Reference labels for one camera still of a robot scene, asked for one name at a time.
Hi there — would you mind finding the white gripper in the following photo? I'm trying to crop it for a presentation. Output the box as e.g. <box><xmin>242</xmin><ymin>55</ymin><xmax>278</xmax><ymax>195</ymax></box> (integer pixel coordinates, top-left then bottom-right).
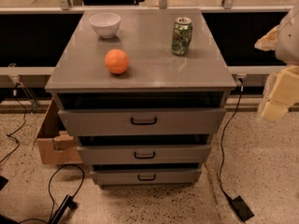
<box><xmin>259</xmin><ymin>65</ymin><xmax>299</xmax><ymax>122</ymax></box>

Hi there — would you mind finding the grey drawer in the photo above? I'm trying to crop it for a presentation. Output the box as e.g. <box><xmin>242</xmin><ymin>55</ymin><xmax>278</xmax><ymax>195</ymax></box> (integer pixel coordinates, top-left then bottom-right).
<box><xmin>59</xmin><ymin>108</ymin><xmax>225</xmax><ymax>136</ymax></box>
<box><xmin>78</xmin><ymin>145</ymin><xmax>211</xmax><ymax>165</ymax></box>
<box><xmin>90</xmin><ymin>168</ymin><xmax>202</xmax><ymax>186</ymax></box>

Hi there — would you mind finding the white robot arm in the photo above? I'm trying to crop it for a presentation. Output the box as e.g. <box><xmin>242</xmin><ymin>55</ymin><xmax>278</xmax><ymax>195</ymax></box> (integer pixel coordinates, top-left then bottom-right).
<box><xmin>254</xmin><ymin>3</ymin><xmax>299</xmax><ymax>126</ymax></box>

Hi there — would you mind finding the grey bottom drawer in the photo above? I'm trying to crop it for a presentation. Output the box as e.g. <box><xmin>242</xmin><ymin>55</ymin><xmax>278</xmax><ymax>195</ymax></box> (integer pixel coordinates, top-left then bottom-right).
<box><xmin>90</xmin><ymin>168</ymin><xmax>202</xmax><ymax>186</ymax></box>

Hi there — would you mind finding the grey drawer cabinet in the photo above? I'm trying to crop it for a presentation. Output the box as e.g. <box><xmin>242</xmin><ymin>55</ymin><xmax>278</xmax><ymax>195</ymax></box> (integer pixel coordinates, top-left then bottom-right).
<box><xmin>44</xmin><ymin>7</ymin><xmax>237</xmax><ymax>189</ymax></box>

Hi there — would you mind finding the grey top drawer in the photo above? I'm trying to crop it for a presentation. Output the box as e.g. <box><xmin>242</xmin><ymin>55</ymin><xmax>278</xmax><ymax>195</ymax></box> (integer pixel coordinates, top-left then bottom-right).
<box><xmin>59</xmin><ymin>108</ymin><xmax>225</xmax><ymax>136</ymax></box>

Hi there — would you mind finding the black power adapter right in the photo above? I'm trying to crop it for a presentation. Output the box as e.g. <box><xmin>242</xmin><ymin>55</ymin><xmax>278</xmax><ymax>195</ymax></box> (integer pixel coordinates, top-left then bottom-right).
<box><xmin>230</xmin><ymin>196</ymin><xmax>254</xmax><ymax>222</ymax></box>

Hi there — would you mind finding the green soda can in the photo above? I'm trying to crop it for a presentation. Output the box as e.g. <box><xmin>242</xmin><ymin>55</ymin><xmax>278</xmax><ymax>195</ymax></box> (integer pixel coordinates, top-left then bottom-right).
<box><xmin>172</xmin><ymin>17</ymin><xmax>192</xmax><ymax>56</ymax></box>

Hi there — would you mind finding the orange fruit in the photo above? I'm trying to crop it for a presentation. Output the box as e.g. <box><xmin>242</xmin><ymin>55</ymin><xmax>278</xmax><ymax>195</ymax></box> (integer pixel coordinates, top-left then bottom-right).
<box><xmin>105</xmin><ymin>49</ymin><xmax>129</xmax><ymax>75</ymax></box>

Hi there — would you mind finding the white ceramic bowl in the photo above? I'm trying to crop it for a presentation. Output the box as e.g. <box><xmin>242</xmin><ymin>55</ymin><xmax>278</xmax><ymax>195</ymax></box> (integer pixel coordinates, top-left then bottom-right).
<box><xmin>89</xmin><ymin>13</ymin><xmax>121</xmax><ymax>38</ymax></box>

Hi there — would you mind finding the brown cardboard box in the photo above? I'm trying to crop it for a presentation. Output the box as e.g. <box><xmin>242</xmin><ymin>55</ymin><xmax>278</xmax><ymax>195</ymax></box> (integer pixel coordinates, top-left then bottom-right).
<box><xmin>36</xmin><ymin>100</ymin><xmax>82</xmax><ymax>164</ymax></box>

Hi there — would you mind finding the black device bottom left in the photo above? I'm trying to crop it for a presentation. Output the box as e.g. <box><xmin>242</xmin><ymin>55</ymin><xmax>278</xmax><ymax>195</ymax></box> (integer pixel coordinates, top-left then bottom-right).
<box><xmin>49</xmin><ymin>195</ymin><xmax>78</xmax><ymax>224</ymax></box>

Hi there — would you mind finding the black cable right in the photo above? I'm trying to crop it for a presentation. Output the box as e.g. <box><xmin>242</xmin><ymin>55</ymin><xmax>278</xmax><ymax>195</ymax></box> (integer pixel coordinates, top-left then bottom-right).
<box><xmin>218</xmin><ymin>77</ymin><xmax>245</xmax><ymax>201</ymax></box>

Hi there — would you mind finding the black cable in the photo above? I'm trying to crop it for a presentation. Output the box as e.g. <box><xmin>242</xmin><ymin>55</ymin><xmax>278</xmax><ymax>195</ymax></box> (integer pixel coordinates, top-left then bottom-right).
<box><xmin>0</xmin><ymin>82</ymin><xmax>28</xmax><ymax>165</ymax></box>
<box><xmin>18</xmin><ymin>163</ymin><xmax>86</xmax><ymax>224</ymax></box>
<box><xmin>218</xmin><ymin>77</ymin><xmax>245</xmax><ymax>201</ymax></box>

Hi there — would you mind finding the black cable bottom left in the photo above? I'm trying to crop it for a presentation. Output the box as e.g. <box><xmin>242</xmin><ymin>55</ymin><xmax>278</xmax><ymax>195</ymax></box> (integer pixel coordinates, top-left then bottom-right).
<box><xmin>18</xmin><ymin>163</ymin><xmax>86</xmax><ymax>224</ymax></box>

